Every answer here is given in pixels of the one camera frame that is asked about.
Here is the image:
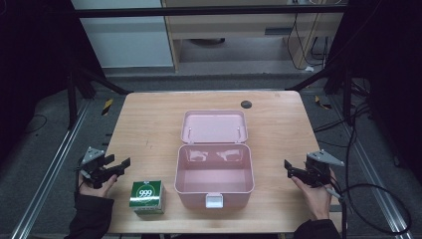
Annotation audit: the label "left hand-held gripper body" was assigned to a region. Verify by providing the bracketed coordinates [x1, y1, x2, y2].
[79, 146, 115, 190]

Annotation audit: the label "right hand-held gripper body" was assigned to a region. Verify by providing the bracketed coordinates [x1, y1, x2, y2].
[304, 149, 345, 189]

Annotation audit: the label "green and white medicine box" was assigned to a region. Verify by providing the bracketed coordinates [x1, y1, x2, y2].
[128, 179, 166, 216]

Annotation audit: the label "pink plastic storage box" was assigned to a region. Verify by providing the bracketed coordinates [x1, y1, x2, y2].
[173, 110, 256, 210]

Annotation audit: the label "person's left hand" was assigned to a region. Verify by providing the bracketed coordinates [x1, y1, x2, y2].
[78, 172, 118, 199]

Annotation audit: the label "person's right hand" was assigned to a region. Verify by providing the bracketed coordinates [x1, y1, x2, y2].
[291, 168, 338, 222]

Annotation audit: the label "yellow and black tape strip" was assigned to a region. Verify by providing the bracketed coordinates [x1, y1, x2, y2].
[314, 95, 333, 111]
[101, 98, 114, 117]

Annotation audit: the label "black metal stand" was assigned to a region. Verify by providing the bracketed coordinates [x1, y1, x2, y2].
[284, 61, 354, 125]
[65, 64, 134, 131]

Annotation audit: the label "white cabinet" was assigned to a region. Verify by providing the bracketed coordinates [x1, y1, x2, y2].
[70, 0, 175, 70]

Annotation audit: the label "light wooden desk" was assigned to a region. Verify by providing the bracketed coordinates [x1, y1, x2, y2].
[160, 0, 346, 73]

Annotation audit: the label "black horizontal bar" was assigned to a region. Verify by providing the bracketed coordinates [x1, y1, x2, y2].
[73, 4, 347, 19]

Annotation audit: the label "aluminium floor rail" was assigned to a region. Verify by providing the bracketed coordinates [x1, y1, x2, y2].
[329, 95, 416, 239]
[9, 99, 92, 239]

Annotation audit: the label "thin black floor cable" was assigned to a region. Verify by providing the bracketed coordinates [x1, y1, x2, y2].
[23, 114, 49, 135]

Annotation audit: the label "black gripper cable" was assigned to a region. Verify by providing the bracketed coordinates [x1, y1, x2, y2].
[317, 180, 413, 239]

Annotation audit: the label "black hanging cables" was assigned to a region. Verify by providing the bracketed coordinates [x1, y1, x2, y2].
[286, 12, 333, 72]

